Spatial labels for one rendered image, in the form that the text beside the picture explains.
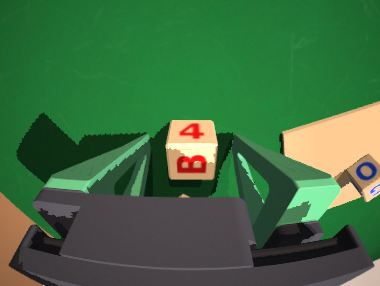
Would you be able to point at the peach flat mat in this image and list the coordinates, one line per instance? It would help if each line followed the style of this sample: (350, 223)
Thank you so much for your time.
(335, 143)

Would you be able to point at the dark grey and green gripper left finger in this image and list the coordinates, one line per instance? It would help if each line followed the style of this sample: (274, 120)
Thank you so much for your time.
(99, 174)

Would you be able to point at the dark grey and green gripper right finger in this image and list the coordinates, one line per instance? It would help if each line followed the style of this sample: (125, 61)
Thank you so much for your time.
(297, 192)

